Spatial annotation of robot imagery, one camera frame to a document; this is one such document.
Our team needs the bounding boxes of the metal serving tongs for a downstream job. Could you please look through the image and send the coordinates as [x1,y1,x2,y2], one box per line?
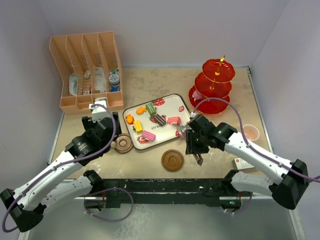
[176,124,204,166]

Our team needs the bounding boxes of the coral toy cake slice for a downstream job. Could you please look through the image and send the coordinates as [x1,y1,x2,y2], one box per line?
[167,116,181,126]

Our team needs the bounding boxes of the purple fuzzy sweet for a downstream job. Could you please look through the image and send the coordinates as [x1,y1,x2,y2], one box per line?
[192,90,202,101]

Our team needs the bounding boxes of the brown toy cake slice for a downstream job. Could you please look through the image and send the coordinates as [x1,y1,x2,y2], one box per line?
[153,114,167,127]

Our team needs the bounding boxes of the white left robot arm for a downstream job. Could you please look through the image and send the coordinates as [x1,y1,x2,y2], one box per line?
[0,112,122,233]

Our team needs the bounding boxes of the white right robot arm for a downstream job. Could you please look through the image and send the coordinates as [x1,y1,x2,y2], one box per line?
[185,114,309,210]

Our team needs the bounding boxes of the orange fish cake left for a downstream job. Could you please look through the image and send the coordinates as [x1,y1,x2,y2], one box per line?
[125,114,135,125]

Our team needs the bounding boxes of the orange fish cake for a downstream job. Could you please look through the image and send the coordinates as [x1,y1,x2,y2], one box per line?
[125,114,135,125]
[136,106,147,115]

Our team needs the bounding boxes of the beige ceramic mug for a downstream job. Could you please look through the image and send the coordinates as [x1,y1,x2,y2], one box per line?
[110,141,117,149]

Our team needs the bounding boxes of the yellow toy cake slice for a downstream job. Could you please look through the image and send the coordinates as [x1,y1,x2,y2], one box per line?
[133,120,143,134]

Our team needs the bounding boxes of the orange fish cake upper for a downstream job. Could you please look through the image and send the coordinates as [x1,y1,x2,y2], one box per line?
[136,106,147,115]

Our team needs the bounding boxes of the brown coaster by mug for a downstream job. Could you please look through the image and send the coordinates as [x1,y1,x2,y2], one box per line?
[114,133,133,154]

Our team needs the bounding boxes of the white sachet packet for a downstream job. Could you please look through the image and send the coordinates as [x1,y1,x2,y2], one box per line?
[94,66,107,93]

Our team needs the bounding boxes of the blue white round tin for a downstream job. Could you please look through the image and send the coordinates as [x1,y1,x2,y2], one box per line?
[108,73,120,86]

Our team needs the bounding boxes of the green toy cake slice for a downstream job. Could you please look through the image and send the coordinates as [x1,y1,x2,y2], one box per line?
[145,103,157,117]

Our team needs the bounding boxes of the brown coaster centre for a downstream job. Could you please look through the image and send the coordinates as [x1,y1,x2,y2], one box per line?
[161,149,184,172]

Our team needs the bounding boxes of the white strawberry tray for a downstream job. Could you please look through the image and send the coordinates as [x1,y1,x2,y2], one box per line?
[122,94,191,151]

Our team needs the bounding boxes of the pink toy cake slice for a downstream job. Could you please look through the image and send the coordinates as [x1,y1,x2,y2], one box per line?
[141,130,156,142]

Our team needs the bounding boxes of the small boxed packets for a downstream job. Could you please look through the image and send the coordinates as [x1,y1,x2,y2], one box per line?
[82,70,92,95]

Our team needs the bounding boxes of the white red card box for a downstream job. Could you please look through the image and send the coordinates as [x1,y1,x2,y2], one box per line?
[233,158,254,171]

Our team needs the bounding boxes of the clear plastic cup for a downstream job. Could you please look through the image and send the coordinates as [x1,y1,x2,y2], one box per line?
[243,124,260,142]

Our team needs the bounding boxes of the red three-tier stand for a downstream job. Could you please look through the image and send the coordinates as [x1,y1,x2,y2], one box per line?
[188,56,236,115]

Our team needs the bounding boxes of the blue white pouch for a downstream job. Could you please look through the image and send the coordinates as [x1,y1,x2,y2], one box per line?
[68,73,78,96]

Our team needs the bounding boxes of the pink desk organizer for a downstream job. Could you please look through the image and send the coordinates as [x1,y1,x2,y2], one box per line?
[49,31,125,115]

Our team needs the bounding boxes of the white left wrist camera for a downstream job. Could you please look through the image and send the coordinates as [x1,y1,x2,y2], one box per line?
[88,98,110,123]

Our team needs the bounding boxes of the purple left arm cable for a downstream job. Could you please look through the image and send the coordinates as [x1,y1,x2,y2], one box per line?
[1,104,117,233]

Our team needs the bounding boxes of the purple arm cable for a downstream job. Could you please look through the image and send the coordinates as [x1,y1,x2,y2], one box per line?
[1,104,117,233]
[191,97,320,183]

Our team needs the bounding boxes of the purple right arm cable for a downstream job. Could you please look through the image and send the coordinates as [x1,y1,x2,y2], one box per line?
[191,97,320,183]

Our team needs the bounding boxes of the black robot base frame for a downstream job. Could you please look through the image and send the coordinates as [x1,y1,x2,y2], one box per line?
[83,170,250,209]

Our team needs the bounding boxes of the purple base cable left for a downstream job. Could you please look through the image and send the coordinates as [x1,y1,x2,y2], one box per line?
[83,186,135,223]

